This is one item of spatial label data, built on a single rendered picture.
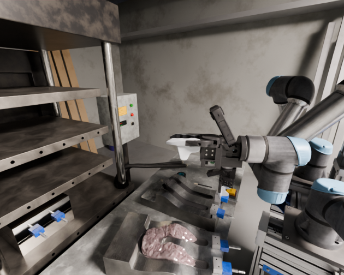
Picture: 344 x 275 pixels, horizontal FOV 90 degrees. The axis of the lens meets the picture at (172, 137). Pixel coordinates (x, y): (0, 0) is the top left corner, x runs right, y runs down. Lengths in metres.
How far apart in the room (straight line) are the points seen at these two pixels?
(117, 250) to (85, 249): 0.24
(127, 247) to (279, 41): 2.86
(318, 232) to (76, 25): 1.32
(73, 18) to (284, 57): 2.55
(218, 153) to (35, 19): 0.85
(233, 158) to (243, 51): 2.65
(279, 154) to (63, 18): 0.99
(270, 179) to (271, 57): 2.55
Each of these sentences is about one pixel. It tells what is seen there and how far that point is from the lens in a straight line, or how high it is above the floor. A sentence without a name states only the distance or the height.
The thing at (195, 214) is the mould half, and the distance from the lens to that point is 1.07.
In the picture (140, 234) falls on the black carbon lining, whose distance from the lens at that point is 1.00.
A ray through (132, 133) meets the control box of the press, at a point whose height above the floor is 1.12.
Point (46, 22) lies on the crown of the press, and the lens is 0.99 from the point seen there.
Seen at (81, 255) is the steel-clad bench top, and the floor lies 0.80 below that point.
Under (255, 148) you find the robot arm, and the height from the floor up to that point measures 1.45.
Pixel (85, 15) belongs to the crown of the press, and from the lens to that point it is 1.11.
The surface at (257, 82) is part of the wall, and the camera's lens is 3.00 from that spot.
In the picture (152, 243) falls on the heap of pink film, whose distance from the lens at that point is 0.93.
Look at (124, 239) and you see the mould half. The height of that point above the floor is 0.91.
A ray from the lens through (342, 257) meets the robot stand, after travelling 0.93.
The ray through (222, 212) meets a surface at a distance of 1.09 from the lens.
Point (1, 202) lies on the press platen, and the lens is 1.23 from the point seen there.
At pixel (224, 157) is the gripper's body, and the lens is 0.50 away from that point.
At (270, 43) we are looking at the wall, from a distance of 3.01.
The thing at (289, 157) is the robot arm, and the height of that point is 1.43.
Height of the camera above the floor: 1.63
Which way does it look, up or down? 20 degrees down
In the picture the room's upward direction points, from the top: straight up
